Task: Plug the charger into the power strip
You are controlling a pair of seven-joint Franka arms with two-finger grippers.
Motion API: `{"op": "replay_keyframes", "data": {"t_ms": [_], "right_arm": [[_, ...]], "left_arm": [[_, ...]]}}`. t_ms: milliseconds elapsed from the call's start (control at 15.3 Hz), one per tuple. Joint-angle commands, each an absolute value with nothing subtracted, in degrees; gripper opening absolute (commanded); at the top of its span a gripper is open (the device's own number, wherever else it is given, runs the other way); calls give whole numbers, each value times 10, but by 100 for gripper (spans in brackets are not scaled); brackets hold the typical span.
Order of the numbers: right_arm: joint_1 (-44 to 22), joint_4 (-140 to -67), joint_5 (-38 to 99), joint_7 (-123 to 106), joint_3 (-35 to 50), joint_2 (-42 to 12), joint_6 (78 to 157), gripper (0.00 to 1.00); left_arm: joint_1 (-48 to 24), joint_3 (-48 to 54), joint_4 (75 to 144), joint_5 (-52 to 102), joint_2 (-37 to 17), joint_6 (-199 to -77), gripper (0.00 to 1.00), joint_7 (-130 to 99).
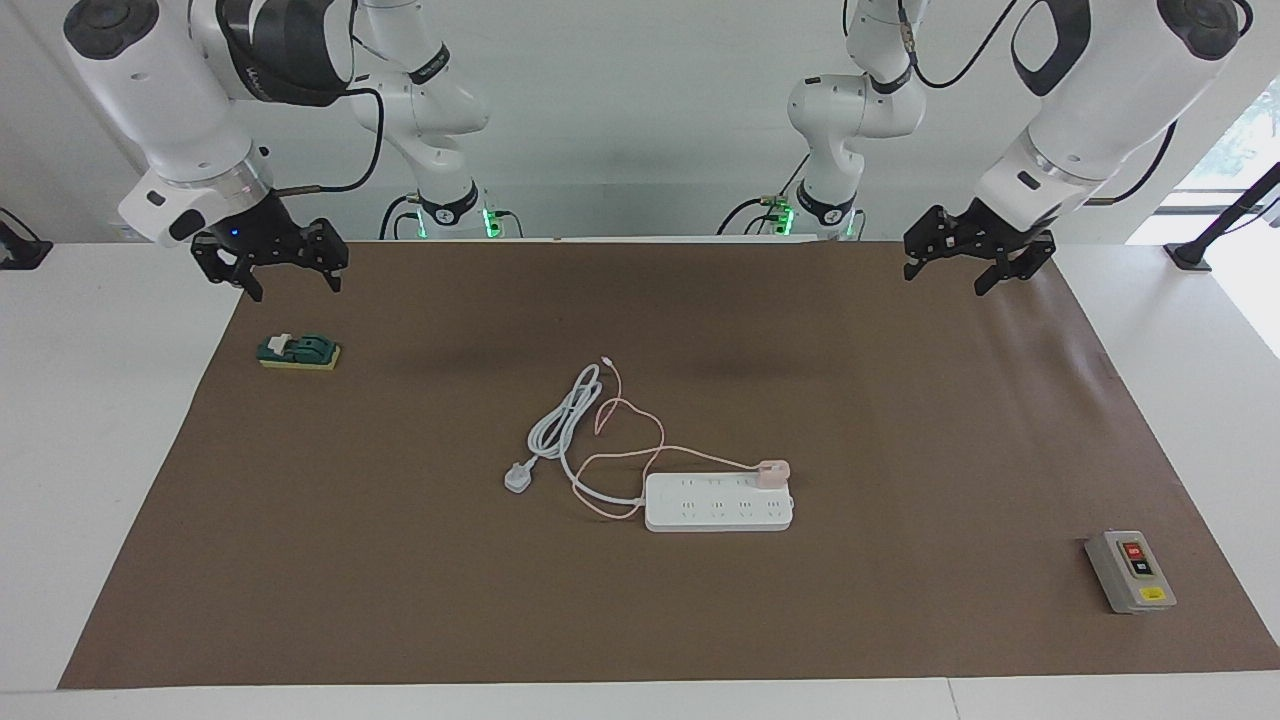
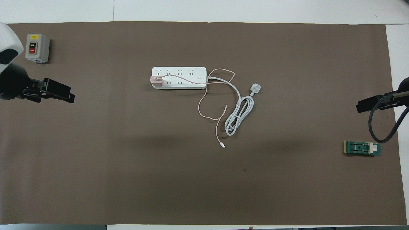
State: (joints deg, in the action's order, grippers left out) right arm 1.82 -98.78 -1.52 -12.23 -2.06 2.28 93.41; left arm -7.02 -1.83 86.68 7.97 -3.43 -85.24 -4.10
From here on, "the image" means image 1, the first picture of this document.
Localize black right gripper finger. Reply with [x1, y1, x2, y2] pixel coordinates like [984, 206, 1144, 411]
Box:
[190, 232, 266, 303]
[300, 218, 351, 295]

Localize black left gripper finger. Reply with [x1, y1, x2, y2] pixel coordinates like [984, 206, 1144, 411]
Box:
[974, 230, 1057, 297]
[903, 205, 953, 283]

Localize thin pink charging cable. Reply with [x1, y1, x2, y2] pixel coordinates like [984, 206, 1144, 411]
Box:
[570, 354, 761, 521]

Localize white power strip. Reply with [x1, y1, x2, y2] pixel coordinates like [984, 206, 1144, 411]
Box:
[644, 472, 796, 533]

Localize green circuit board module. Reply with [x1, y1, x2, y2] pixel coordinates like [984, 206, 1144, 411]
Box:
[257, 332, 342, 372]

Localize black slanted stand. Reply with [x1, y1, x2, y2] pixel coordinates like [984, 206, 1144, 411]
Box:
[1165, 162, 1280, 272]

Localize small black table clamp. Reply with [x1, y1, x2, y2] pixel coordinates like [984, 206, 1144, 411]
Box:
[0, 207, 53, 271]

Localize brown table mat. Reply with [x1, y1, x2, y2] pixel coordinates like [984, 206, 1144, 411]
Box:
[58, 240, 1280, 691]

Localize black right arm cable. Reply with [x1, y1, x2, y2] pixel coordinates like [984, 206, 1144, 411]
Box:
[272, 0, 386, 197]

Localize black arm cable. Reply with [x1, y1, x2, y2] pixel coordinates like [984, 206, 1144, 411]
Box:
[897, 0, 1179, 206]
[272, 0, 386, 197]

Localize black base cable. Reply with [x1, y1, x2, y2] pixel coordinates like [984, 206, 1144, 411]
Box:
[378, 193, 426, 241]
[716, 150, 811, 237]

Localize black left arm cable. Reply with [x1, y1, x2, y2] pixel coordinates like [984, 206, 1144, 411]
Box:
[897, 0, 1179, 206]

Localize white power cord with plug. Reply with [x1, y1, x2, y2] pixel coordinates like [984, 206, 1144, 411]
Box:
[503, 363, 649, 506]

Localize grey on-off switch box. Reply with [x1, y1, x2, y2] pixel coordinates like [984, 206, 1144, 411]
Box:
[1084, 530, 1178, 614]

